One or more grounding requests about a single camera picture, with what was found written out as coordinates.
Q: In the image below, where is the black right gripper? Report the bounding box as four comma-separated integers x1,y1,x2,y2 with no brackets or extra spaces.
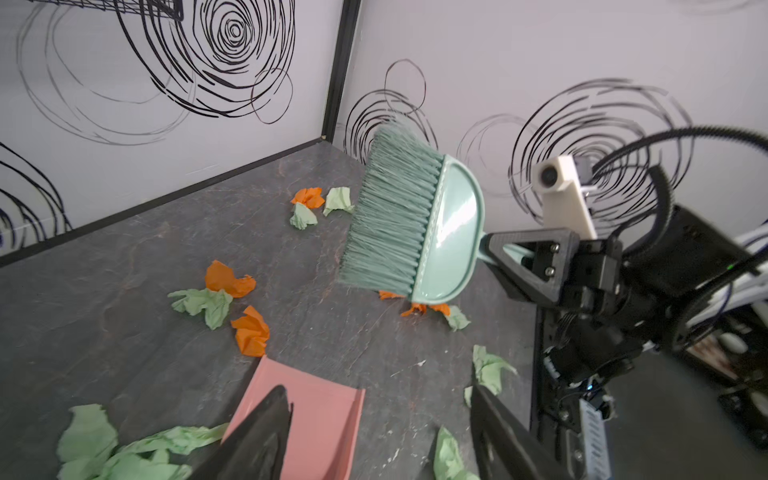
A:
481,205,753,351

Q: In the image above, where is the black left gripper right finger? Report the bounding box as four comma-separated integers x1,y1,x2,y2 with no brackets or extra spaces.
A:
470,386,570,480

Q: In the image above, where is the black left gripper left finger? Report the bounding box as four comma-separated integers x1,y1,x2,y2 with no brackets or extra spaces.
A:
189,385,293,480

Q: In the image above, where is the pink plastic dustpan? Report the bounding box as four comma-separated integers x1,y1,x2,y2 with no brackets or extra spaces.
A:
223,357,365,479

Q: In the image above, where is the green hand brush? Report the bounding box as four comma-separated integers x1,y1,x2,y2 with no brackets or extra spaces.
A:
338,125,499,305

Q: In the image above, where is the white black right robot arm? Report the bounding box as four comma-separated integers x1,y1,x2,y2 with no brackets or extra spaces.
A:
480,205,767,424

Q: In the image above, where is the green paper scrap front right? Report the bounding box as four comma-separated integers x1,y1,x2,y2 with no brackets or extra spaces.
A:
433,427,479,480

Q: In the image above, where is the green paper scrap centre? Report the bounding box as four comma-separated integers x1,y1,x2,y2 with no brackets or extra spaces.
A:
444,305,471,332

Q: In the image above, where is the orange paper scrap centre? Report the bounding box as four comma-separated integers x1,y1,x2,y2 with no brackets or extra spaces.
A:
378,291,451,317

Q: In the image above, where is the orange folded paper scrap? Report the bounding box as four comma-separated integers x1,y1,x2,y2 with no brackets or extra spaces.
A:
231,306,270,358

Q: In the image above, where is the green crumpled paper scrap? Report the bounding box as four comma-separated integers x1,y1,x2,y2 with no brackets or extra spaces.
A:
167,289,233,330

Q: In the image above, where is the large green paper scrap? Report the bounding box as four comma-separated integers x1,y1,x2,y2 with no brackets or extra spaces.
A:
56,404,229,480

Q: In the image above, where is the orange crumpled paper scrap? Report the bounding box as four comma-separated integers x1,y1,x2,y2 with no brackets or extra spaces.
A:
205,260,257,298

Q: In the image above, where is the green paper scrap far right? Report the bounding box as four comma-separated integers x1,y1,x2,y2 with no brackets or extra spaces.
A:
323,187,354,216

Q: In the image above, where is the orange paper scrap far corner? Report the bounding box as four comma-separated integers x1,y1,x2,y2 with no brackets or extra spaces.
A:
291,187,325,209

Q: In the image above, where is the green paper scrap far corner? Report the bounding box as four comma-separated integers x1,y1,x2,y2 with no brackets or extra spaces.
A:
289,203,318,231

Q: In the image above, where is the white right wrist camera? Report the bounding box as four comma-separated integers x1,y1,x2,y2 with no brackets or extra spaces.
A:
531,155,598,240

